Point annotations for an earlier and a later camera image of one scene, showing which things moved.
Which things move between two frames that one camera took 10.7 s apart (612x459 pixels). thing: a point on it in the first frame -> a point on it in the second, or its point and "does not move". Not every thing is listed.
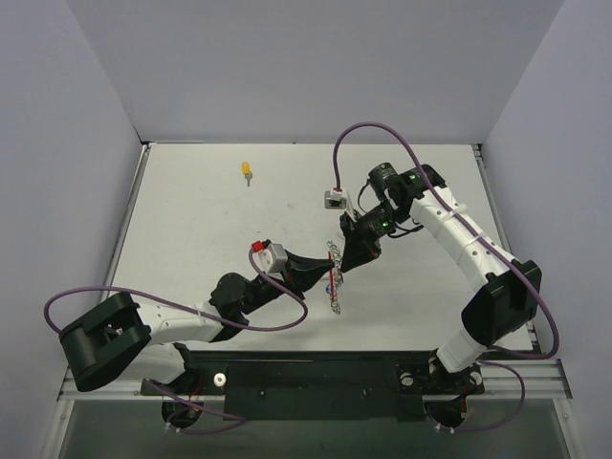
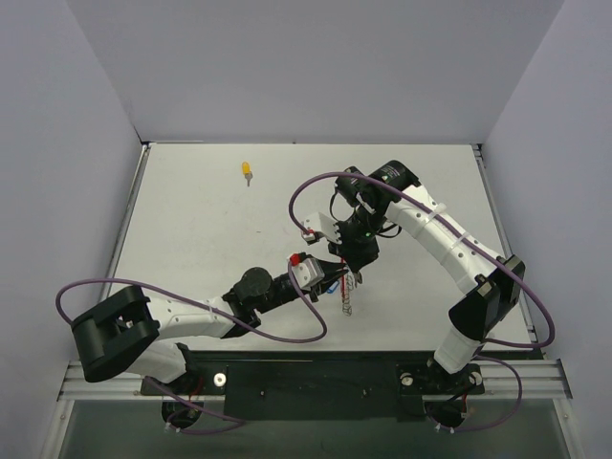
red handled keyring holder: x=337 y=277 -> x=346 y=288
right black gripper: x=360 y=232 does not move
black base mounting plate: x=319 y=384 does not move
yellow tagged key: x=246 y=171 does not move
